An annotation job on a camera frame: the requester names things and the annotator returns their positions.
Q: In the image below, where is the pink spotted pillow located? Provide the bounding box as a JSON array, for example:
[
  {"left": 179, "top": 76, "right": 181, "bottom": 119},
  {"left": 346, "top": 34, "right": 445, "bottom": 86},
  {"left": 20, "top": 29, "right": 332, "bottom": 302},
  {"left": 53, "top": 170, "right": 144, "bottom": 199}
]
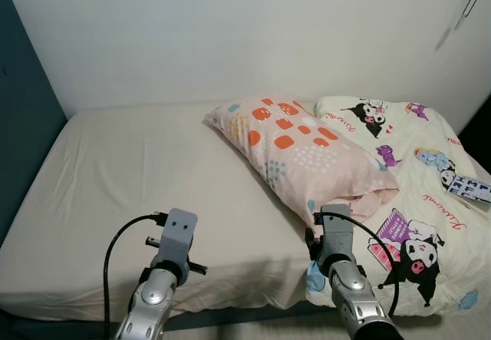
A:
[{"left": 203, "top": 97, "right": 400, "bottom": 226}]

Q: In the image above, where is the beige sheeted mattress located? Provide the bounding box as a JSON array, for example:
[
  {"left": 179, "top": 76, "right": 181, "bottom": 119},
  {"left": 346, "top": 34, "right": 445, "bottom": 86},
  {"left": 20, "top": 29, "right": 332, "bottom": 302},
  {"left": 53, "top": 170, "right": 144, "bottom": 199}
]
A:
[{"left": 0, "top": 98, "right": 323, "bottom": 322}]

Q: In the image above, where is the blue white patterned packet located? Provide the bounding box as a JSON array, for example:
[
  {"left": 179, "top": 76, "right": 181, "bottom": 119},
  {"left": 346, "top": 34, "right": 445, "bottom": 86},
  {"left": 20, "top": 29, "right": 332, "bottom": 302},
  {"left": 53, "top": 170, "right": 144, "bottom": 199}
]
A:
[{"left": 441, "top": 173, "right": 491, "bottom": 204}]

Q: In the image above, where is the black bedside furniture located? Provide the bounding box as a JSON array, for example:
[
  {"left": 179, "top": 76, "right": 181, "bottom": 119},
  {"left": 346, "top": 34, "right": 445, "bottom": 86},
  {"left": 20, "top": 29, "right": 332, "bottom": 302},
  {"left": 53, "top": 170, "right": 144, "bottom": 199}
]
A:
[{"left": 459, "top": 94, "right": 491, "bottom": 173}]

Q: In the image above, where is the blue upholstered bed headboard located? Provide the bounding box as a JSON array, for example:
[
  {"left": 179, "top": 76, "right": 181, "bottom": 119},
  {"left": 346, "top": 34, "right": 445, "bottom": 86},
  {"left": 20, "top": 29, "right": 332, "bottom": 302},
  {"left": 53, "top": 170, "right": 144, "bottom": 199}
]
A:
[{"left": 0, "top": 0, "right": 68, "bottom": 245}]

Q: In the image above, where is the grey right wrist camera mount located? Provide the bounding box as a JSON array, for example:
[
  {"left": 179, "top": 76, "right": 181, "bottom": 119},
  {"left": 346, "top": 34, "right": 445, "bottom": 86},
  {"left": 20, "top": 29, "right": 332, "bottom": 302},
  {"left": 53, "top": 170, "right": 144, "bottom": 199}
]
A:
[{"left": 318, "top": 204, "right": 354, "bottom": 260}]

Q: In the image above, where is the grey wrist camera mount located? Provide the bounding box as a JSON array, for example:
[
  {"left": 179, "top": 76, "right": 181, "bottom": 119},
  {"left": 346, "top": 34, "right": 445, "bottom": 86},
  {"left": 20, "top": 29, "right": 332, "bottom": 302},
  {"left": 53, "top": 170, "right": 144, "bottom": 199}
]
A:
[
  {"left": 318, "top": 204, "right": 354, "bottom": 260},
  {"left": 157, "top": 208, "right": 199, "bottom": 264}
]

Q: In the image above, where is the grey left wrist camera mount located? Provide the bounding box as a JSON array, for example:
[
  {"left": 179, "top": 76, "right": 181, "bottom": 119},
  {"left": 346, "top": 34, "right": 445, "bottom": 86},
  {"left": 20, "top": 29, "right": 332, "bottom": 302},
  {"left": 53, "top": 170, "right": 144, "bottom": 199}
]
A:
[{"left": 157, "top": 208, "right": 199, "bottom": 264}]

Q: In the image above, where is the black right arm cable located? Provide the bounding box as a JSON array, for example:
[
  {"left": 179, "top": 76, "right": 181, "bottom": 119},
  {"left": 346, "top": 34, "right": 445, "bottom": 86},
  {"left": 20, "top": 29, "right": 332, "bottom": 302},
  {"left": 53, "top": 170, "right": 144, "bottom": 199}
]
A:
[{"left": 315, "top": 211, "right": 400, "bottom": 318}]

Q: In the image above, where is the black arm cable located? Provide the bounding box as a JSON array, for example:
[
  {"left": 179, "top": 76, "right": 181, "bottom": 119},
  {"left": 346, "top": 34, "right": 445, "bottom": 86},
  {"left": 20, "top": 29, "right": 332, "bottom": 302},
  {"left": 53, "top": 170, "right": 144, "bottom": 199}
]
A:
[
  {"left": 102, "top": 213, "right": 168, "bottom": 337},
  {"left": 315, "top": 211, "right": 400, "bottom": 318}
]

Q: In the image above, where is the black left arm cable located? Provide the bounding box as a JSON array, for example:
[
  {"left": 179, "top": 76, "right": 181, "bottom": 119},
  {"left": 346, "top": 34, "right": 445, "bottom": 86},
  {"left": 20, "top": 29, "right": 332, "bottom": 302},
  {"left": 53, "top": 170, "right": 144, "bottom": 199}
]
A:
[{"left": 102, "top": 213, "right": 168, "bottom": 337}]

